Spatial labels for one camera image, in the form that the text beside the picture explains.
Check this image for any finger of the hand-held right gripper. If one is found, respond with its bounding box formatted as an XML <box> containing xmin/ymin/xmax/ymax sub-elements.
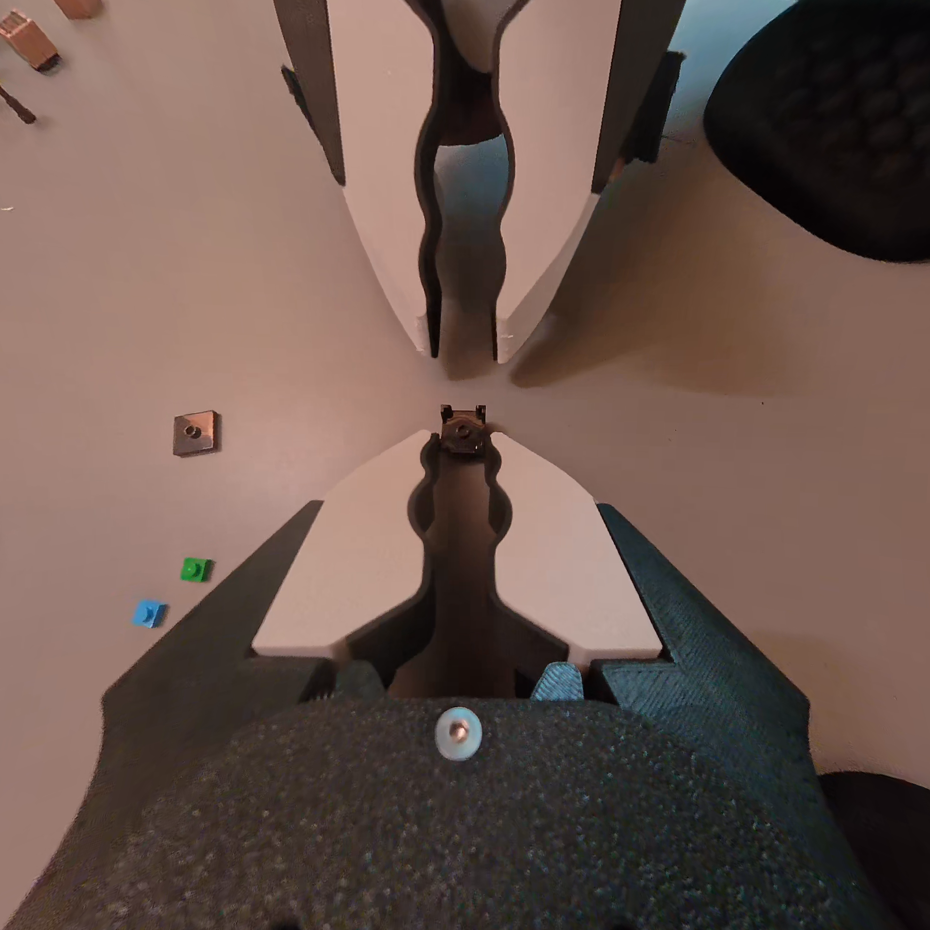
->
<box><xmin>493</xmin><ymin>0</ymin><xmax>623</xmax><ymax>364</ymax></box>
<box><xmin>327</xmin><ymin>0</ymin><xmax>444</xmax><ymax>360</ymax></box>

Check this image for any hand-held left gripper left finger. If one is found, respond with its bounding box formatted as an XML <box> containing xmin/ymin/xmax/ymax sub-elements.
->
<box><xmin>251</xmin><ymin>429</ymin><xmax>446</xmax><ymax>691</ymax></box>

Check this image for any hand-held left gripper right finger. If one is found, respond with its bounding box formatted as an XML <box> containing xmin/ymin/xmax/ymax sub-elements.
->
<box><xmin>480</xmin><ymin>430</ymin><xmax>664</xmax><ymax>695</ymax></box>

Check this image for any black clawed bracket piece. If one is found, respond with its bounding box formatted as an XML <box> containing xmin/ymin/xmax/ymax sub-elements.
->
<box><xmin>439</xmin><ymin>403</ymin><xmax>488</xmax><ymax>459</ymax></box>

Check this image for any black square plate with stud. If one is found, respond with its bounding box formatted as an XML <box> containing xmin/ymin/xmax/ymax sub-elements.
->
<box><xmin>172</xmin><ymin>410</ymin><xmax>222</xmax><ymax>459</ymax></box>

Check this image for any brown toy block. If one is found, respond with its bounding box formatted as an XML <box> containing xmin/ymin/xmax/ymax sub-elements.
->
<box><xmin>0</xmin><ymin>9</ymin><xmax>61</xmax><ymax>73</ymax></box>

